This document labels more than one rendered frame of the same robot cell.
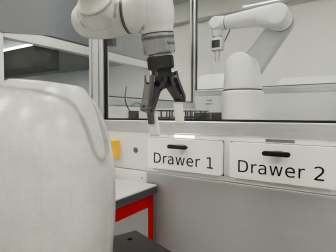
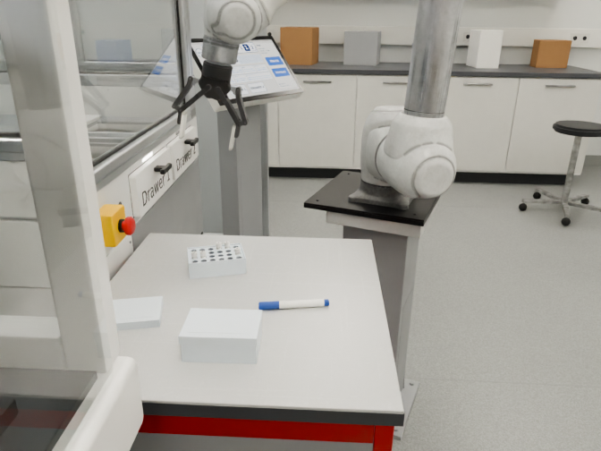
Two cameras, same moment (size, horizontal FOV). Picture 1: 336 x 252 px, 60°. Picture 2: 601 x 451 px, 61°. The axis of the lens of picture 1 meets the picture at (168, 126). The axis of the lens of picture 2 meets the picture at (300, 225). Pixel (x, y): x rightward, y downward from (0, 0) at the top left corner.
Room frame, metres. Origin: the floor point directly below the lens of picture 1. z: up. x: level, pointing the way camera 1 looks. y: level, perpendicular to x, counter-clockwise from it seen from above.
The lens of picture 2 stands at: (1.31, 1.31, 1.29)
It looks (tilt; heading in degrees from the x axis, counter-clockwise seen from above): 22 degrees down; 240
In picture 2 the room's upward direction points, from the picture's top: 1 degrees clockwise
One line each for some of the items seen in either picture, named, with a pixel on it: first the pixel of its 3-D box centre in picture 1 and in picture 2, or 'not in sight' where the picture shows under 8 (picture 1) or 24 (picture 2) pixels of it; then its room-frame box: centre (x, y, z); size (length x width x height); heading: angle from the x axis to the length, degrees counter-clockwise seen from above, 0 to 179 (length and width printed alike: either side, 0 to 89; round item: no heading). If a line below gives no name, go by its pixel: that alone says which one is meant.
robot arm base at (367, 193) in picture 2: not in sight; (387, 185); (0.33, 0.13, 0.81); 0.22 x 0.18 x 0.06; 35
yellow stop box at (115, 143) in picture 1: (109, 148); (111, 225); (1.16, 0.24, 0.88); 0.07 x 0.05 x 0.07; 57
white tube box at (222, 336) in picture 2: not in sight; (223, 335); (1.06, 0.60, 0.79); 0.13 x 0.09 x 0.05; 148
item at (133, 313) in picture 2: not in sight; (126, 313); (1.18, 0.42, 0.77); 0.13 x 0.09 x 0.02; 160
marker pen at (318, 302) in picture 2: not in sight; (293, 304); (0.89, 0.55, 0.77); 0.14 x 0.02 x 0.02; 157
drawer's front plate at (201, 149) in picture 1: (182, 155); (153, 179); (1.00, -0.05, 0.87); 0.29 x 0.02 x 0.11; 57
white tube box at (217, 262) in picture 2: not in sight; (215, 260); (0.96, 0.31, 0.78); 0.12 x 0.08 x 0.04; 164
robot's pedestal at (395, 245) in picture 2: not in sight; (376, 309); (0.35, 0.14, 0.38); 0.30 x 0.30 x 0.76; 37
